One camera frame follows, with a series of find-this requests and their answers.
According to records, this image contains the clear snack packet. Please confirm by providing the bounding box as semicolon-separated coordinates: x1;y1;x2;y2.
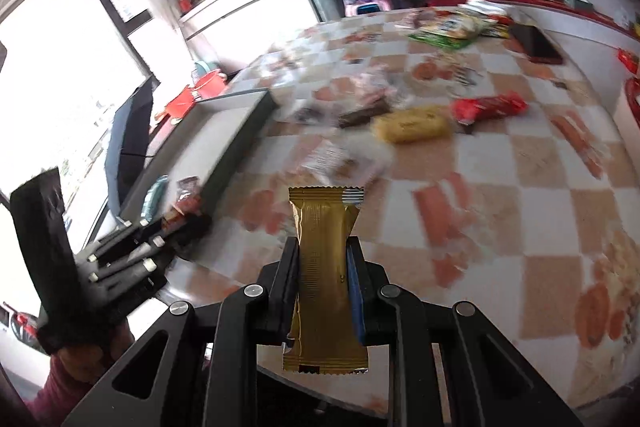
290;104;341;125

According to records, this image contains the plain red snack packet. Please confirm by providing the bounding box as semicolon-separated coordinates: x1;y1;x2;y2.
451;92;528;126

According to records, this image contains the light blue snack packet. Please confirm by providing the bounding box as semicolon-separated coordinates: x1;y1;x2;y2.
141;176;170;222

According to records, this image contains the brown sausage clear packet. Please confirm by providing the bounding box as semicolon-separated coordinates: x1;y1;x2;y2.
337;99;392;129

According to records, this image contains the pink white snack packet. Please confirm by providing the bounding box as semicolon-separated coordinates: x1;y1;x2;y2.
300;139;391;185

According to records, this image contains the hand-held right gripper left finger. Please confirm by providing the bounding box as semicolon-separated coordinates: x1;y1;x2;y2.
60;237;301;427

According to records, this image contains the black phone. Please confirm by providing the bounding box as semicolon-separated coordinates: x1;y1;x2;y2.
507;24;563;65

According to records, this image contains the black umbrella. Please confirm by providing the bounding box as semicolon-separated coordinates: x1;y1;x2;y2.
104;77;161;215

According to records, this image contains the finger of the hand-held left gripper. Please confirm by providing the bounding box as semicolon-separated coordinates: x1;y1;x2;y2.
75;214;213;268
87;252;171;303

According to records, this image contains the person's left hand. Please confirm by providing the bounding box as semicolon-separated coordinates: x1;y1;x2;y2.
60;322;131;380

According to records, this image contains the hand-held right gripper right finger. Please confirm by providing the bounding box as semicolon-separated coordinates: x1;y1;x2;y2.
347;237;586;427

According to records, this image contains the gold snack packet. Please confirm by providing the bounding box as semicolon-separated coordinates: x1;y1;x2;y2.
282;186;370;375

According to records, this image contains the shallow grey cardboard box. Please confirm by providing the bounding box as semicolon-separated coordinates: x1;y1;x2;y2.
120;89;278;228

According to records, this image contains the red patterned snack packet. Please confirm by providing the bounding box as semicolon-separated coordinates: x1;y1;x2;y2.
162;177;203;233

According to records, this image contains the person's left forearm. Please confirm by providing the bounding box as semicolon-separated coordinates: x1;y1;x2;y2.
22;349;76;427

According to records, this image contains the yellow snack packet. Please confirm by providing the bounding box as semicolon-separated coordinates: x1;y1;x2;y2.
372;104;453;144

